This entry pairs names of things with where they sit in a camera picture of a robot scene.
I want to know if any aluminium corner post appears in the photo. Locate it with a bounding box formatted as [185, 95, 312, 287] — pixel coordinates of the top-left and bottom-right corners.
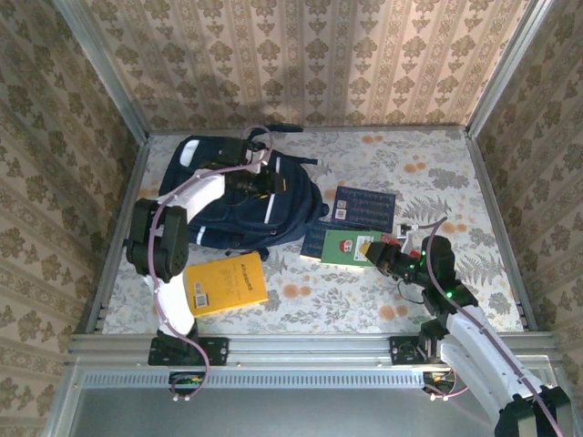
[464, 0, 560, 137]
[52, 0, 150, 140]

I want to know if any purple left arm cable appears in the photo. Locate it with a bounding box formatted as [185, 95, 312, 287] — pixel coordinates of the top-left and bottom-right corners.
[149, 126, 275, 404]

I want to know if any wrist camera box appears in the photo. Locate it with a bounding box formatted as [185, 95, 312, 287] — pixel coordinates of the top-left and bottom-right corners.
[245, 140, 271, 170]
[394, 221, 424, 250]

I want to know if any aluminium wall-side rail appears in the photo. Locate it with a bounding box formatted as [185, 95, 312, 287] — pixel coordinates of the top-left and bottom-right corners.
[145, 125, 473, 134]

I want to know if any navy blue backpack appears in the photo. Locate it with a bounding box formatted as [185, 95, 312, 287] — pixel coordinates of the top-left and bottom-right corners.
[157, 123, 330, 263]

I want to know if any green notebook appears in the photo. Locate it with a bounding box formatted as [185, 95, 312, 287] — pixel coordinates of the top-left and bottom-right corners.
[321, 229, 383, 267]

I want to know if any navy blue booklet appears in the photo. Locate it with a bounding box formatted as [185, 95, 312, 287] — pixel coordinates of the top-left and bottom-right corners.
[300, 221, 365, 272]
[331, 184, 396, 231]

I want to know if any small electronics board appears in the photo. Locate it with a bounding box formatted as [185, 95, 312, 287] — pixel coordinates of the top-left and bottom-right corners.
[422, 371, 457, 395]
[169, 371, 207, 396]

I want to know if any slotted grey cable duct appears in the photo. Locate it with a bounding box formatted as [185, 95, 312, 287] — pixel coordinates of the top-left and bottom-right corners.
[81, 371, 429, 390]

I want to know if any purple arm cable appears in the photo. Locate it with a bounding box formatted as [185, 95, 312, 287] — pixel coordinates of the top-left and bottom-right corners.
[149, 126, 275, 404]
[412, 217, 564, 437]

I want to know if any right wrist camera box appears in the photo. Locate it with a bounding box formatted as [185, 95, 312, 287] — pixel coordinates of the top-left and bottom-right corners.
[394, 221, 424, 250]

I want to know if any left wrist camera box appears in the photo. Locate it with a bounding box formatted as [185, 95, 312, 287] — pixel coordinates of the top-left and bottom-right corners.
[245, 140, 271, 170]

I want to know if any aluminium side rail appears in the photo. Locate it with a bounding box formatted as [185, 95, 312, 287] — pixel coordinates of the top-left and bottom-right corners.
[84, 134, 151, 336]
[464, 129, 541, 331]

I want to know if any yellow notebook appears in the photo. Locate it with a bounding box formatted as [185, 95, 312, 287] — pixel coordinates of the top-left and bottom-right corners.
[184, 253, 270, 319]

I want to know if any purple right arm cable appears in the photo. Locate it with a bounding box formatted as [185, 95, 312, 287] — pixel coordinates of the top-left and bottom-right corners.
[412, 217, 564, 437]

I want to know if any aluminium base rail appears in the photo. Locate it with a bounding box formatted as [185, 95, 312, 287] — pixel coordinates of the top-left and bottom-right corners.
[67, 331, 560, 368]

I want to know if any grey metal sheet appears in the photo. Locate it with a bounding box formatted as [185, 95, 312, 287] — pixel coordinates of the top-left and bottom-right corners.
[43, 357, 582, 437]

